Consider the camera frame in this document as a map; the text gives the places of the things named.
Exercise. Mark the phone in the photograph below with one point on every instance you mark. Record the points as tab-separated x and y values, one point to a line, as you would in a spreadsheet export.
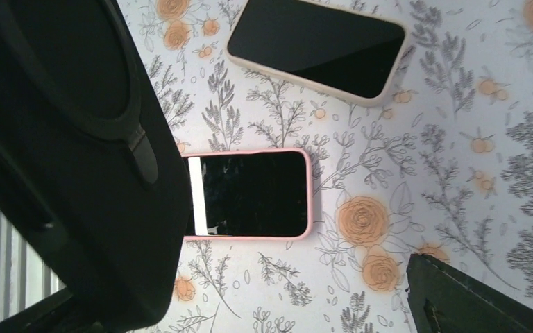
333	50
90	175
250	195

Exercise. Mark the floral patterned table mat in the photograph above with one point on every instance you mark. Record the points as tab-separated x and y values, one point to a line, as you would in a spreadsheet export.
443	167

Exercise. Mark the aluminium front rail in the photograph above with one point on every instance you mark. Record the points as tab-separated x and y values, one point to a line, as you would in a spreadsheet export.
24	278

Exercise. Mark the phone in beige case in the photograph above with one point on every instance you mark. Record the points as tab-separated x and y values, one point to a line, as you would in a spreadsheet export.
333	50

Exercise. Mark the phone in pink case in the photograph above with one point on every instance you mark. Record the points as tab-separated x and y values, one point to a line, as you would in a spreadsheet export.
250	195

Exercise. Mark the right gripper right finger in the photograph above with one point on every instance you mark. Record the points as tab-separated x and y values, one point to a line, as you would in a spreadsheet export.
443	299

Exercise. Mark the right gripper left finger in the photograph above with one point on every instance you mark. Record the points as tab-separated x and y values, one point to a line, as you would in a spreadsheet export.
57	313

